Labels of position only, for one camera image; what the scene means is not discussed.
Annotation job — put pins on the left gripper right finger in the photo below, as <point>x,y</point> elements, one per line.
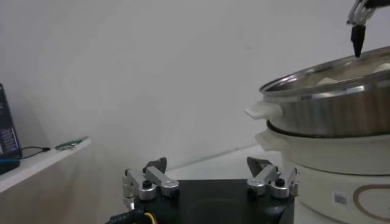
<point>263,178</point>

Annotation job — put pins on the black laptop with lit screen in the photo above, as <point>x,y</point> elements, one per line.
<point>7,131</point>

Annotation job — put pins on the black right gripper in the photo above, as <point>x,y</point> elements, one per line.
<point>381,2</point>

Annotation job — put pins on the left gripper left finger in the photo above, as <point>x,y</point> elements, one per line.
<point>161,180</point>

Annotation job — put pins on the white side table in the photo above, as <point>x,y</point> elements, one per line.
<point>39,167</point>

